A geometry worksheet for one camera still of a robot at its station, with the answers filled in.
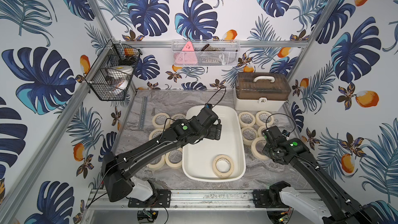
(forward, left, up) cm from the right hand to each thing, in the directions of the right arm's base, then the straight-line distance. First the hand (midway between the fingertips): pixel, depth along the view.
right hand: (270, 151), depth 78 cm
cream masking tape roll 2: (-5, +58, -9) cm, 59 cm away
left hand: (+6, +29, +13) cm, 32 cm away
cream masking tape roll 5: (+23, -6, -10) cm, 26 cm away
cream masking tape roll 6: (+17, +5, -12) cm, 21 cm away
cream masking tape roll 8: (-9, +22, -8) cm, 26 cm away
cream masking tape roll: (+28, +51, -8) cm, 59 cm away
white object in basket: (+33, +75, +25) cm, 85 cm away
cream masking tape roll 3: (0, +50, -11) cm, 51 cm away
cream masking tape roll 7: (0, +8, +1) cm, 8 cm away
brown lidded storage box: (+34, -1, +9) cm, 35 cm away
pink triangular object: (+48, +43, +24) cm, 69 cm away
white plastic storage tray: (0, +37, -10) cm, 38 cm away
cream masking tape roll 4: (+27, +5, -11) cm, 30 cm away
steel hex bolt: (+34, +69, -11) cm, 78 cm away
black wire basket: (+30, +82, +24) cm, 91 cm away
